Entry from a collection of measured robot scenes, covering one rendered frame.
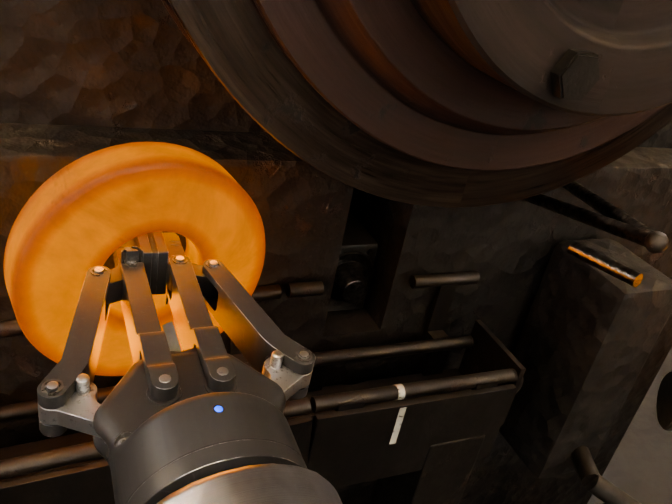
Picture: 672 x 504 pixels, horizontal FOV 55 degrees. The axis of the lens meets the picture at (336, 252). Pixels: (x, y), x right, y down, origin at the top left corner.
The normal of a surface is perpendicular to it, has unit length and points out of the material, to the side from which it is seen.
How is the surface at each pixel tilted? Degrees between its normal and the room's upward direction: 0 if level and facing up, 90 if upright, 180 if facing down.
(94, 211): 92
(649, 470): 0
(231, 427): 5
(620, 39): 22
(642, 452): 0
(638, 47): 56
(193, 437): 18
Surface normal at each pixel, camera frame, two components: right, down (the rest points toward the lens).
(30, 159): 0.41, 0.14
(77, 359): 0.19, -0.83
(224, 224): 0.52, 0.53
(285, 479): 0.44, -0.81
